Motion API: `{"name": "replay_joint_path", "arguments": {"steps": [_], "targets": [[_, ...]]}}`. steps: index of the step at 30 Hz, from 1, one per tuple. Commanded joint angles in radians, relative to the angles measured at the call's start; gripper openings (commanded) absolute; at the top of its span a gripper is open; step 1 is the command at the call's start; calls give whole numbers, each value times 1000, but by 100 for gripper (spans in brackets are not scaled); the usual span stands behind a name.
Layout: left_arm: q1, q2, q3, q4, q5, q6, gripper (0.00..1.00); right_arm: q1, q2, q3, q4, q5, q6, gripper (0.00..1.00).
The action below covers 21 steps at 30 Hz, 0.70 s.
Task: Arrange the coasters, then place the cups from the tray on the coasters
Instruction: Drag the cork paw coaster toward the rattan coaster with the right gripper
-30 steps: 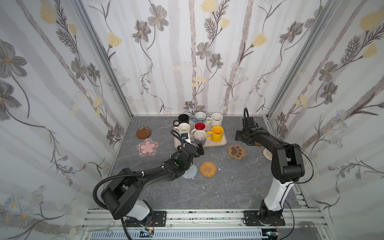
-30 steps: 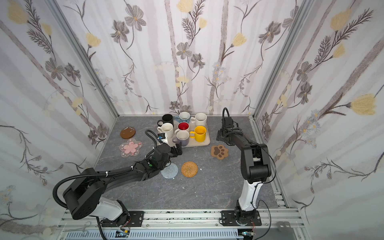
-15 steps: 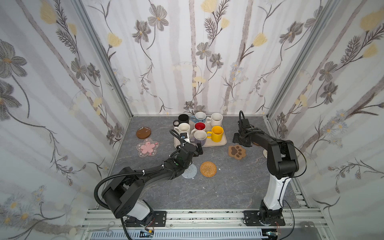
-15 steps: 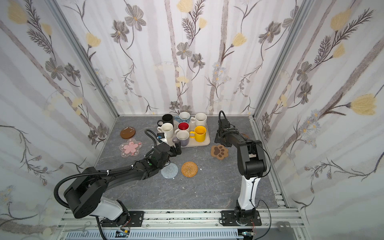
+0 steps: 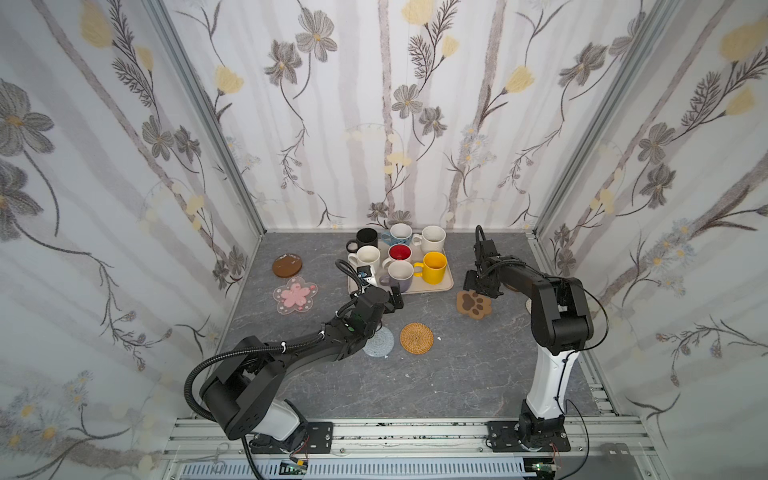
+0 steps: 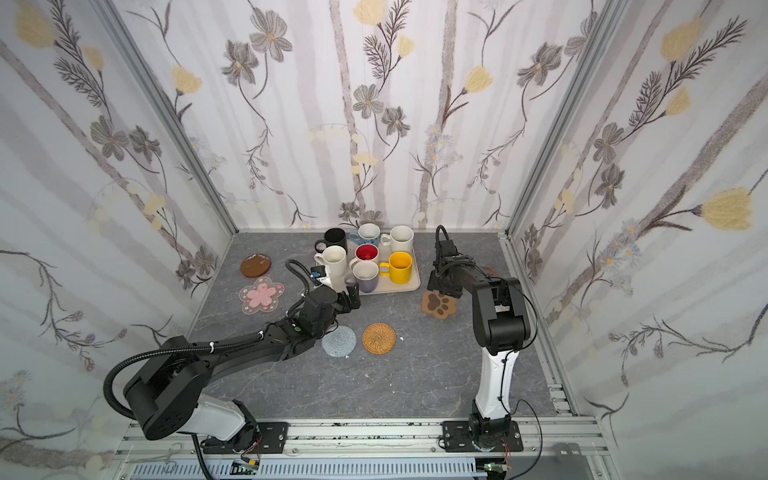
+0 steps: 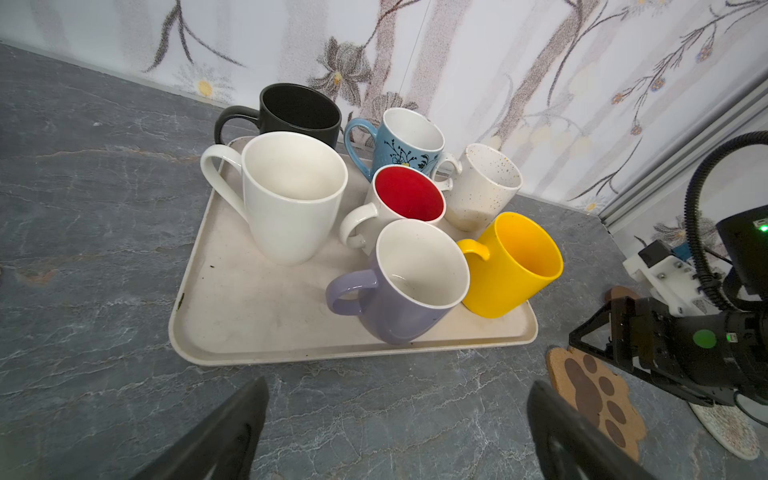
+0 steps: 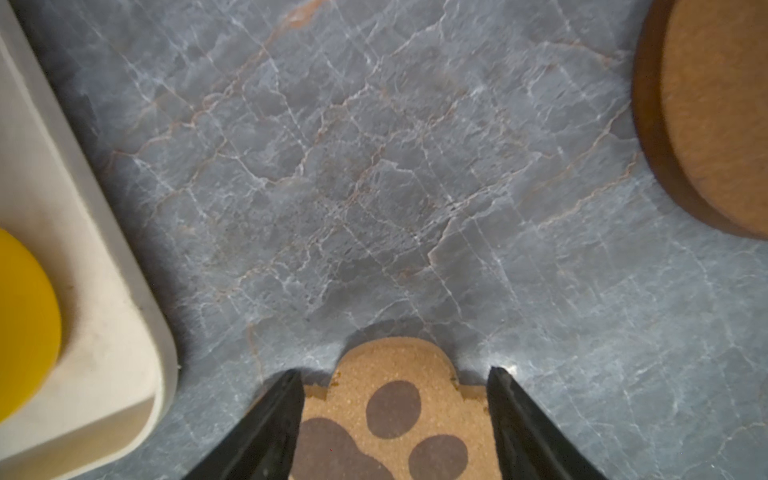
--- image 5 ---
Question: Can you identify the brown paw shaped coaster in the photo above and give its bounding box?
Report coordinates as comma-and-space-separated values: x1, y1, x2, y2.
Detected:
456, 290, 492, 320

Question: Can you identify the woven rattan round coaster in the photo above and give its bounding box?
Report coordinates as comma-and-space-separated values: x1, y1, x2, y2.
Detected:
399, 323, 434, 355

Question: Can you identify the grey blue round coaster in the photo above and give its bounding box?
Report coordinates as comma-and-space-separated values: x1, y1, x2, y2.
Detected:
363, 327, 394, 358

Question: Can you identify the pink flower coaster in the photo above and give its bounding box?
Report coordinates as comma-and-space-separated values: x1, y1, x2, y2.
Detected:
272, 276, 318, 315

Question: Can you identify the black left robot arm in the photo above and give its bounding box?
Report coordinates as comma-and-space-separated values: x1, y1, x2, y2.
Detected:
183, 286, 404, 441

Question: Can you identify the dark brown round coaster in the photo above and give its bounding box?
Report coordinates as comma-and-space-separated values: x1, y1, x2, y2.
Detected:
271, 253, 303, 278

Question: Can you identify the beige plastic tray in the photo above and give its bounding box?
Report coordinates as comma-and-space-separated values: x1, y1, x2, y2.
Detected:
378, 240, 454, 294

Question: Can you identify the purple mug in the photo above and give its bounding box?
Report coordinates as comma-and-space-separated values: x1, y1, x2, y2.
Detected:
379, 259, 415, 293

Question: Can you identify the plain white mug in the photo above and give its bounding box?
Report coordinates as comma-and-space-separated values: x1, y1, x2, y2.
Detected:
348, 245, 381, 277

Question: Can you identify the yellow mug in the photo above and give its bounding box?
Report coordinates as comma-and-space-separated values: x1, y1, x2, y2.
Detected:
414, 251, 448, 285

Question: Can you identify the white mug red inside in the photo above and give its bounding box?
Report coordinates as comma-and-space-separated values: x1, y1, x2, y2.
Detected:
382, 244, 412, 266

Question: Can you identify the black mug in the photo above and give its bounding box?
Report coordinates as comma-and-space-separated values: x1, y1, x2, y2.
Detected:
345, 228, 379, 253

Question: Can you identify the white speckled mug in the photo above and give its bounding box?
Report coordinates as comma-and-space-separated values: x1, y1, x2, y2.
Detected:
412, 225, 447, 254

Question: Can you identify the blue patterned mug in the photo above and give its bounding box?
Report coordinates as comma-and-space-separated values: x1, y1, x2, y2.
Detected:
381, 223, 413, 246

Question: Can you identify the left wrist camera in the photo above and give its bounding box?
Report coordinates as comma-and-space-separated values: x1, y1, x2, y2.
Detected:
356, 264, 378, 288

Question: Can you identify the black corrugated cable conduit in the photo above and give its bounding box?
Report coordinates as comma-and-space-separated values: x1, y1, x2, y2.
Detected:
183, 343, 286, 424

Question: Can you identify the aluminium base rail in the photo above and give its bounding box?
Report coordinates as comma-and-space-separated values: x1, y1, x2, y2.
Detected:
160, 416, 672, 479

